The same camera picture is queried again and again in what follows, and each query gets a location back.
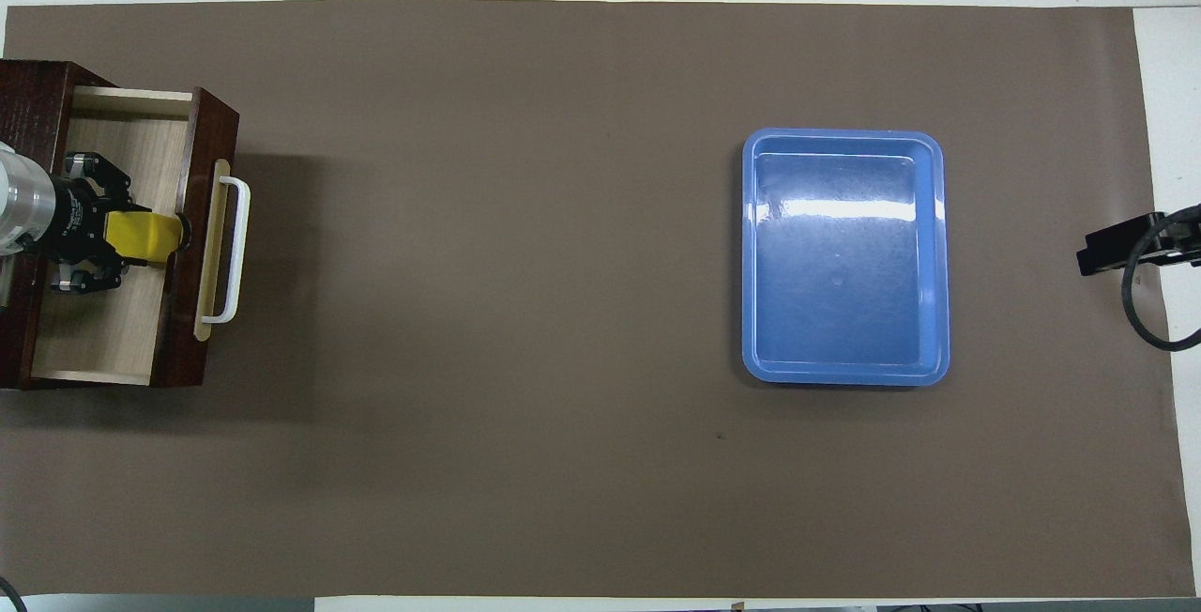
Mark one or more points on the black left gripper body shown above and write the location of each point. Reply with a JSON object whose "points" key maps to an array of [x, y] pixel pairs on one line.
{"points": [[80, 222]]}

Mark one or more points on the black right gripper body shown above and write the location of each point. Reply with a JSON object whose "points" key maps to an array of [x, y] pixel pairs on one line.
{"points": [[1184, 241]]}

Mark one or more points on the dark wooden drawer cabinet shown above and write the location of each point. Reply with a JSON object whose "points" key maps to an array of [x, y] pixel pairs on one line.
{"points": [[28, 105]]}

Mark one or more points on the yellow cube block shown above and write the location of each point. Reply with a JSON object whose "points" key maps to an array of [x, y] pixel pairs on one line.
{"points": [[141, 237]]}

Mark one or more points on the brown paper table mat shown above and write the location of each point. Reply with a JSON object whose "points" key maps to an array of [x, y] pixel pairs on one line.
{"points": [[516, 312]]}

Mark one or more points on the blue plastic tray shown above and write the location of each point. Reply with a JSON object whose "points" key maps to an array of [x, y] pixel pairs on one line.
{"points": [[844, 255]]}

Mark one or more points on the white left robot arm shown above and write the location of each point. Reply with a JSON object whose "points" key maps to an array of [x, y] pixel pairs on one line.
{"points": [[19, 199]]}

